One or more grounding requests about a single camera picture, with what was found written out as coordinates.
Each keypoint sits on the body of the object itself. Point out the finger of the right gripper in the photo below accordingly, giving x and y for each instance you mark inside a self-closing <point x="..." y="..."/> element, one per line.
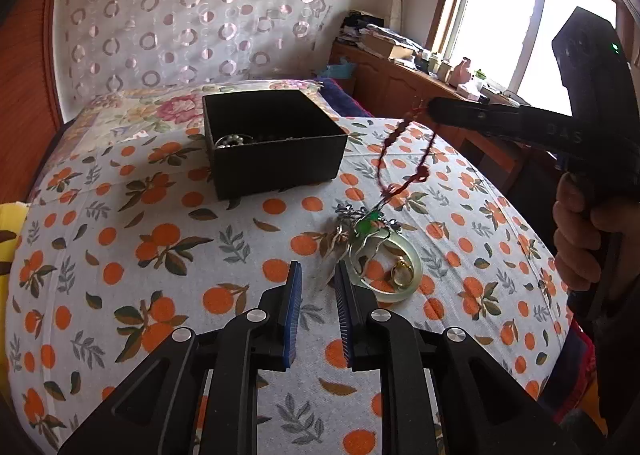
<point x="500" y="120"/>

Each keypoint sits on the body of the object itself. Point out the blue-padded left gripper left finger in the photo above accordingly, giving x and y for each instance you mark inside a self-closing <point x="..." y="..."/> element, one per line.
<point x="197" y="393"/>

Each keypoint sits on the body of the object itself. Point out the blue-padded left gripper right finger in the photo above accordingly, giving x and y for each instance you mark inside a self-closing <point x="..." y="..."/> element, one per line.
<point x="440" y="393"/>

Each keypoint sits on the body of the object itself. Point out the black square jewelry box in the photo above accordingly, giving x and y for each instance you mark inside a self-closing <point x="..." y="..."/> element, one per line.
<point x="295" y="142"/>

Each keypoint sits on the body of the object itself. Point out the silver patterned bangle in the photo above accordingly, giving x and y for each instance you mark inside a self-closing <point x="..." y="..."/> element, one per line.
<point x="232" y="140"/>

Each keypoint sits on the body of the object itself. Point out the person's right hand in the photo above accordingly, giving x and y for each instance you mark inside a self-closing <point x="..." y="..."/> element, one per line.
<point x="579" y="234"/>

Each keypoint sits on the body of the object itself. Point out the pink ceramic figurine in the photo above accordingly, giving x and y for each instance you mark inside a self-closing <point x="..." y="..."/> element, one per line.
<point x="461" y="74"/>

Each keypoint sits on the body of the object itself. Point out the wooden sideboard cabinet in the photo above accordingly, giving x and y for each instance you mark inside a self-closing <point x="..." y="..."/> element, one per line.
<point x="388" y="89"/>

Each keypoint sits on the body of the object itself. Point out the dark blue blanket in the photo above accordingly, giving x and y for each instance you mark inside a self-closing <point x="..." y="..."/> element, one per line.
<point x="339" y="100"/>

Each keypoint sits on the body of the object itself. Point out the stack of books and papers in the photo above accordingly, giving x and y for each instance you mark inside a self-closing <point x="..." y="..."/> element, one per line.
<point x="364" y="31"/>

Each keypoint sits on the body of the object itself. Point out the orange-print white tablecloth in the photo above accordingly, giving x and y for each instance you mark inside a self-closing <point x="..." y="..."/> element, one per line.
<point x="129" y="242"/>

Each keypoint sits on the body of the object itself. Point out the pale green jade bangle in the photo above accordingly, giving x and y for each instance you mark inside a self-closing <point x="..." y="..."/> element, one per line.
<point x="387" y="264"/>

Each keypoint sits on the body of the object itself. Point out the yellow plush toy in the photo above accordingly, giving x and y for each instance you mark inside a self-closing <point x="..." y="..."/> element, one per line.
<point x="13" y="216"/>

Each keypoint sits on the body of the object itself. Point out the floral bed quilt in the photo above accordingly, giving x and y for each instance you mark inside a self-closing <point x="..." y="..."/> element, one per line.
<point x="137" y="113"/>

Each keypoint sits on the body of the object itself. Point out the red-brown wooden wardrobe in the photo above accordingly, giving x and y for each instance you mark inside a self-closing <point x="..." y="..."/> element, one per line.
<point x="30" y="113"/>

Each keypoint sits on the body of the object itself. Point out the circle-pattern sheer curtain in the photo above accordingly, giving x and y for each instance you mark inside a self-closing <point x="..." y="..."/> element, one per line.
<point x="109" y="46"/>

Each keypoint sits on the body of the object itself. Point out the window with wooden frame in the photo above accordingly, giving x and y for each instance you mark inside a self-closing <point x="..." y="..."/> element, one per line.
<point x="508" y="42"/>

